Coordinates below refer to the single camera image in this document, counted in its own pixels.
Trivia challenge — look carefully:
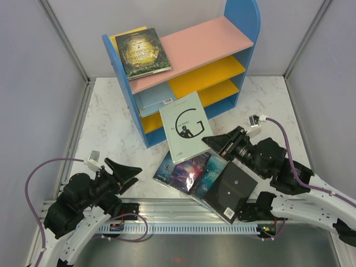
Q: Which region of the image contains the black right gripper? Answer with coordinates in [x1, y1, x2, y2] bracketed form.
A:
[202, 125, 268, 178]

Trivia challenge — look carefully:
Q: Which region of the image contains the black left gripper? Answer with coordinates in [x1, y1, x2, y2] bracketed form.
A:
[79, 157, 142, 210]

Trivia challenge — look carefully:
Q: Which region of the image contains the grey Great Gatsby book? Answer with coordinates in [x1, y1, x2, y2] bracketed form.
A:
[160, 92, 213, 165]

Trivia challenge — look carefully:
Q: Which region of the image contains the purple Robinson Crusoe book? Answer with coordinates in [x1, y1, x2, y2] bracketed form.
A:
[168, 152, 211, 194]

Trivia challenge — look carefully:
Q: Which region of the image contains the black book with barcode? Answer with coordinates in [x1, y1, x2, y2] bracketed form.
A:
[202, 161, 258, 224]

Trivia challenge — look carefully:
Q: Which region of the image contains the light blue Old Man book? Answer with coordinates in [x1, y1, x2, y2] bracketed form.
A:
[133, 82, 176, 117]

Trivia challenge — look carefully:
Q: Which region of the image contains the green Alice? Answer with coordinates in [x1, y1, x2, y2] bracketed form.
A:
[116, 28, 171, 81]

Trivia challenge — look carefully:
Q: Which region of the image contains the yellow book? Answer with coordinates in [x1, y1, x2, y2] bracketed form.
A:
[109, 26, 147, 51]

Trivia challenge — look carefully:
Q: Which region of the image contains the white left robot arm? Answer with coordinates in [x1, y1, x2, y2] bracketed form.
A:
[28, 155, 142, 266]

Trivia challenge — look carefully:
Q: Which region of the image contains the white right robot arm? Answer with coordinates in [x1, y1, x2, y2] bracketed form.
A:
[203, 126, 355, 246]

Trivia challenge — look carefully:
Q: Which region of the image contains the teal ocean cover book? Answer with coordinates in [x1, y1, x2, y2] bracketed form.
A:
[191, 154, 228, 200]

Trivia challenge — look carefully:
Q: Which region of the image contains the dark blue Wuthering Heights book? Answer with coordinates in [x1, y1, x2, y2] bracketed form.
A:
[153, 151, 175, 185]

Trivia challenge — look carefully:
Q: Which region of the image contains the blue pink yellow bookshelf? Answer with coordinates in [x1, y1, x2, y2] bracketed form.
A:
[102, 1, 261, 147]

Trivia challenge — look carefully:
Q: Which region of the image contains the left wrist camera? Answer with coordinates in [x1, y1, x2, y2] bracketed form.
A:
[87, 150, 101, 170]

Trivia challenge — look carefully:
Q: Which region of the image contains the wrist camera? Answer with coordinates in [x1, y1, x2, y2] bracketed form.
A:
[87, 150, 101, 170]
[249, 115, 267, 131]

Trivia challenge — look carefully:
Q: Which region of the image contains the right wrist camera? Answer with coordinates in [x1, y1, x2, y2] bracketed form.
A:
[249, 115, 267, 131]

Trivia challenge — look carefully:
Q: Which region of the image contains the aluminium mounting rail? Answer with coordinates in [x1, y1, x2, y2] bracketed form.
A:
[41, 197, 343, 220]

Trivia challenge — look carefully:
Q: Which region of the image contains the white slotted cable duct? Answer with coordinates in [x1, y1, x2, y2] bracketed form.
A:
[97, 222, 260, 235]

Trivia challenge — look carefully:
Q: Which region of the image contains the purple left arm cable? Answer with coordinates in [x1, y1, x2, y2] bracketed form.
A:
[24, 157, 90, 267]

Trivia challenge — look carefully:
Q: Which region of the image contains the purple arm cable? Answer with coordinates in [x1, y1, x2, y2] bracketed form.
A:
[24, 157, 90, 267]
[265, 116, 356, 208]

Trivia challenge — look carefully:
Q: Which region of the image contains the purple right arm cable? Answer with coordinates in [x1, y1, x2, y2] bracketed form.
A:
[265, 116, 356, 208]

